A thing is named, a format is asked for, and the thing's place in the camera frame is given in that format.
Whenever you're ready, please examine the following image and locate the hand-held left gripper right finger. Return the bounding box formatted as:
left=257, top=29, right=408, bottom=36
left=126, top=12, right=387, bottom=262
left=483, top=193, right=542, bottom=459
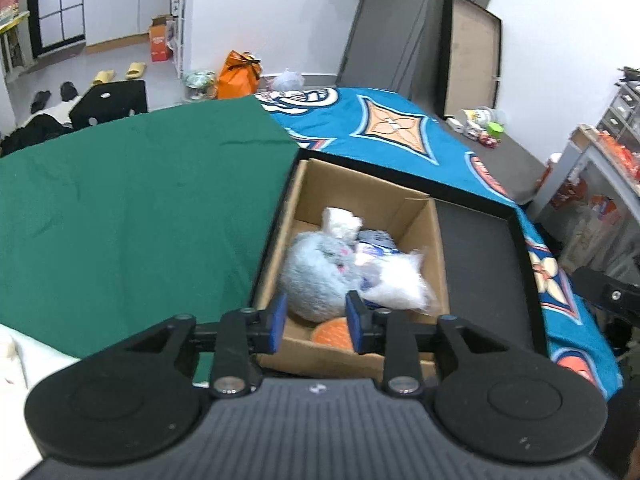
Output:
left=345, top=290, right=517, bottom=397

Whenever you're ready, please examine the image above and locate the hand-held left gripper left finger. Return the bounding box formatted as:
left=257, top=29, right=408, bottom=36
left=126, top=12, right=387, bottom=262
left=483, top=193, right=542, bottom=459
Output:
left=114, top=291, right=289, bottom=397

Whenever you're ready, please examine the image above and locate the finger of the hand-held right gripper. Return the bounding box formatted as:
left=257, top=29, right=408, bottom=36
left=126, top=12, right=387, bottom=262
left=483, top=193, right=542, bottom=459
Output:
left=572, top=266, right=640, bottom=322

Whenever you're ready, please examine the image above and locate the orange soft toy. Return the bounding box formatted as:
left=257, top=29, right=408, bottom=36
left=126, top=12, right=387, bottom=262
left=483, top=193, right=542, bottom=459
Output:
left=310, top=315, right=357, bottom=349

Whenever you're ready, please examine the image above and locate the grey plush toy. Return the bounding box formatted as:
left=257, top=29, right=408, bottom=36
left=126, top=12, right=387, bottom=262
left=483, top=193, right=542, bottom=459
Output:
left=277, top=232, right=362, bottom=324

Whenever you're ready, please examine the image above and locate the clear bag of white stuffing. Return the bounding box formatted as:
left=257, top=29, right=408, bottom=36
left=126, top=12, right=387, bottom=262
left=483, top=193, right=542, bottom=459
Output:
left=359, top=247, right=442, bottom=311

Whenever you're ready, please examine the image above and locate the blue and white packet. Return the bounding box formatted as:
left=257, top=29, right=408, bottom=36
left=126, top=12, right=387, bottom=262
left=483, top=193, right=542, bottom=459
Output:
left=354, top=229, right=401, bottom=261

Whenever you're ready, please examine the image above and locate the white cloth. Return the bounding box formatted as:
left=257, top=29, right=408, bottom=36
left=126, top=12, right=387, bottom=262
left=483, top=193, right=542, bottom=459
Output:
left=0, top=322, right=81, bottom=480
left=319, top=206, right=365, bottom=241

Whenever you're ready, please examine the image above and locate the brown cardboard box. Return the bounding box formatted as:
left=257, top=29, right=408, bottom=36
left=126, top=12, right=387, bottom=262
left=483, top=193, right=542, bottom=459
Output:
left=249, top=158, right=451, bottom=382

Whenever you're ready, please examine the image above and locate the large black tray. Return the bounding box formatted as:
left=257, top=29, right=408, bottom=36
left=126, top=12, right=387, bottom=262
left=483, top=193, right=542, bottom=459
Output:
left=247, top=152, right=551, bottom=387

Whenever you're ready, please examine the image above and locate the white snack display shelf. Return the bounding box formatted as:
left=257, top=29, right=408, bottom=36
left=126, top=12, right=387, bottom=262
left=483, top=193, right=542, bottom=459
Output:
left=527, top=124, right=640, bottom=281

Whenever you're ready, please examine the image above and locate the grey drawer cabinet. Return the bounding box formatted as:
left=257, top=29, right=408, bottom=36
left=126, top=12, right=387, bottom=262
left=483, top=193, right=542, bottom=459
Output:
left=597, top=67, right=640, bottom=146

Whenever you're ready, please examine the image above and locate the green cloth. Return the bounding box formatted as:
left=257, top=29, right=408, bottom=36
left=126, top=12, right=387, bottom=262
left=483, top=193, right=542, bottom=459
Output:
left=0, top=95, right=314, bottom=387

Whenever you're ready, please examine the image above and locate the blue printed blanket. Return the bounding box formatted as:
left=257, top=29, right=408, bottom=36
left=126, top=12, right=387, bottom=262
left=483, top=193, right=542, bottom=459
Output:
left=254, top=85, right=624, bottom=402

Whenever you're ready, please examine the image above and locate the white plastic bag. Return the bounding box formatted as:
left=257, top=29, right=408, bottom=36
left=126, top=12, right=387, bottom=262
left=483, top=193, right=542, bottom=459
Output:
left=269, top=68, right=306, bottom=92

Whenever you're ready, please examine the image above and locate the orange bag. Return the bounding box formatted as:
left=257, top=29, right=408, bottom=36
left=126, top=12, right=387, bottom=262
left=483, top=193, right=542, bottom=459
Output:
left=215, top=49, right=264, bottom=100

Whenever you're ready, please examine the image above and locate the floral patterned bag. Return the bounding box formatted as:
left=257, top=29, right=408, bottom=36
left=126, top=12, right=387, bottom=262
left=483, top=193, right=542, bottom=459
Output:
left=182, top=69, right=219, bottom=101

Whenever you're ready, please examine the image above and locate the black framed brown board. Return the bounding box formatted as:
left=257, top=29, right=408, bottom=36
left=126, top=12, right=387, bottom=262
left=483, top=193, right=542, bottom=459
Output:
left=438, top=0, right=504, bottom=120

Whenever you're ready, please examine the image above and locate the black stool with holes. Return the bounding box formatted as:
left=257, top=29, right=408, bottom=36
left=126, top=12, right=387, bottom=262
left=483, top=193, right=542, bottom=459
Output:
left=68, top=78, right=150, bottom=131

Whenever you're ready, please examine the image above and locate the orange cardboard box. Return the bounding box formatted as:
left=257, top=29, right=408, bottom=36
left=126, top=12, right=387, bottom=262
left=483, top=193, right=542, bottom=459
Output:
left=148, top=14, right=176, bottom=64

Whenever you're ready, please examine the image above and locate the pile of black clothing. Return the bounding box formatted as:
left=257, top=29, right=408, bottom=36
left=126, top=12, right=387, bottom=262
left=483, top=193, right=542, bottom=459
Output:
left=0, top=102, right=81, bottom=159

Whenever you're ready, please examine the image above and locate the white shelf rack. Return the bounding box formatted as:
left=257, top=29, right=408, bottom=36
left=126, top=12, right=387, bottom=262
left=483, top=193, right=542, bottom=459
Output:
left=169, top=0, right=194, bottom=79

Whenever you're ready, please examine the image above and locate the white kitchen cabinet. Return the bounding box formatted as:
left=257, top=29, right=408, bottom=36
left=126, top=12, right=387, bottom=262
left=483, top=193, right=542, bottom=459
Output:
left=82, top=0, right=191, bottom=54

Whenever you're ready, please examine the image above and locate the black framed glass door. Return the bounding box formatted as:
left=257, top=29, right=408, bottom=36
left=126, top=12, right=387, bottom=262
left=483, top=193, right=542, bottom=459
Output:
left=25, top=0, right=87, bottom=57

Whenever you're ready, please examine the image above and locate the yellow table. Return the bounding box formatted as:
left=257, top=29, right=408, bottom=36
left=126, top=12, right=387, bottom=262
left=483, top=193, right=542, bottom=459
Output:
left=0, top=9, right=31, bottom=77

